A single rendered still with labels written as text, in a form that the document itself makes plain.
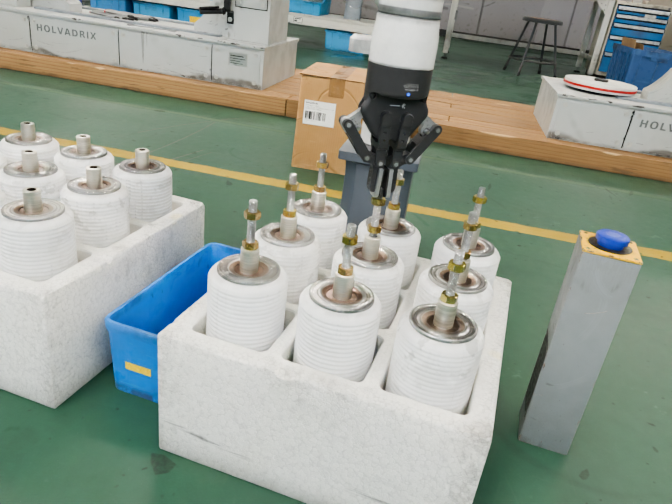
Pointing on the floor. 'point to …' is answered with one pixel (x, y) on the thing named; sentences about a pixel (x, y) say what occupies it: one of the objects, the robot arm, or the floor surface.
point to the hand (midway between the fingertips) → (381, 180)
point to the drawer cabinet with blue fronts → (649, 34)
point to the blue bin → (156, 319)
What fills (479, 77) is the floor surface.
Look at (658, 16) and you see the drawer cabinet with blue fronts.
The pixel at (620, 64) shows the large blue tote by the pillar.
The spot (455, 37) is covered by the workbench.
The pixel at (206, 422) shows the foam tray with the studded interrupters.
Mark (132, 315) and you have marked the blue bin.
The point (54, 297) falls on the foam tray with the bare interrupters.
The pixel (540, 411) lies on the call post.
